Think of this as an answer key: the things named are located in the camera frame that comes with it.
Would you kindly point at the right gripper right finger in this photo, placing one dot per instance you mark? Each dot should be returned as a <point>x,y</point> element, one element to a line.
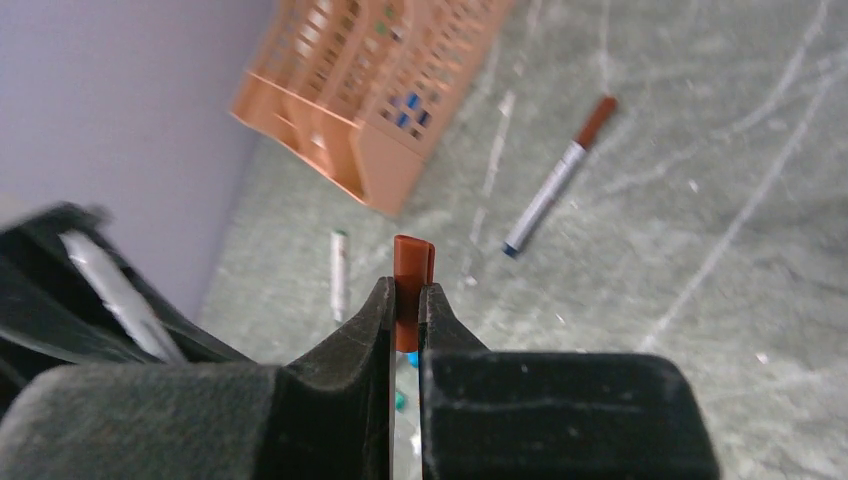
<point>489,414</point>

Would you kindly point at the brown pen cap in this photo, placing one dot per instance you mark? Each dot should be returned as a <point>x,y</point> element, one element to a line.
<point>413,269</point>

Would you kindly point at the thin white pen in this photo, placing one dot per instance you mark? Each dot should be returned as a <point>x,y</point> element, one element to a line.
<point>339,270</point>

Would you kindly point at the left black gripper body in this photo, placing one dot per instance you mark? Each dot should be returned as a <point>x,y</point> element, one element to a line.
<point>51,316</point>

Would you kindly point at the white marker pen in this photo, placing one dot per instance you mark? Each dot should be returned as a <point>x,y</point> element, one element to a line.
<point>520,234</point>
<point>118,295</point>

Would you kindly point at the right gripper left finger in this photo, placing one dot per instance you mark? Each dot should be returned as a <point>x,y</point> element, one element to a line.
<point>327,415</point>

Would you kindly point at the blue pen cap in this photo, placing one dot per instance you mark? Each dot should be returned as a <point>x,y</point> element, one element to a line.
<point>413,359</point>

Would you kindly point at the orange plastic file organizer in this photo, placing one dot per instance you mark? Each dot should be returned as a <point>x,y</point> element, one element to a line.
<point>362,90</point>

